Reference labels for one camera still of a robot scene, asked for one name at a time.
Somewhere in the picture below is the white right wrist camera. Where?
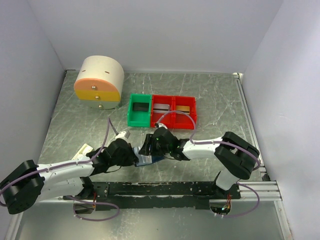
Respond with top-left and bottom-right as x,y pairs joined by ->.
154,122 -> 167,129

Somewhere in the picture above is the cream round drawer cabinet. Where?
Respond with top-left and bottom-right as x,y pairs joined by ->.
73,55 -> 125,110

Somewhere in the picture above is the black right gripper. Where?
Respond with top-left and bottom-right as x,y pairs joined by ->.
138,134 -> 171,157

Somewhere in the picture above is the silver card in red bin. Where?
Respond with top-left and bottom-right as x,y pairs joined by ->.
152,103 -> 171,114

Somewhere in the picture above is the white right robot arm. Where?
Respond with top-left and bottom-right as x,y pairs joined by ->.
134,127 -> 261,199

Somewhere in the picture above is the black card in green bin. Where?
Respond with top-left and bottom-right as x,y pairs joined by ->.
132,102 -> 149,112

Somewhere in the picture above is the red plastic double bin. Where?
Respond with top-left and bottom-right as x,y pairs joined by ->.
150,94 -> 197,130

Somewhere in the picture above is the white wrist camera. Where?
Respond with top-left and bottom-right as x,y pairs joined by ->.
115,130 -> 131,141
154,122 -> 167,129

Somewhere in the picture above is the green plastic bin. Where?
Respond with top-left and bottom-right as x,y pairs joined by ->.
127,93 -> 152,128

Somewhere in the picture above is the blue leather card holder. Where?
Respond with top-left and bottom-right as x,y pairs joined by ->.
132,147 -> 165,167

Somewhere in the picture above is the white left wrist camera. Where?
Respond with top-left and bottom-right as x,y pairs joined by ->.
115,130 -> 131,141

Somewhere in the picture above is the white small cardboard box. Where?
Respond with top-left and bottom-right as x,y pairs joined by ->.
72,143 -> 93,160

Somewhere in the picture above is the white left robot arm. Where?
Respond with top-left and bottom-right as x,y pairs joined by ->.
0,139 -> 139,215

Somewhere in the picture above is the aluminium frame rail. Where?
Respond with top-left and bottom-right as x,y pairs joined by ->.
239,181 -> 283,202

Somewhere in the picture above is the gold card in red bin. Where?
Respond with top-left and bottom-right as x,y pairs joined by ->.
176,105 -> 190,115

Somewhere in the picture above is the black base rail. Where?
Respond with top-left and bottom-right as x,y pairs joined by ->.
74,181 -> 241,214

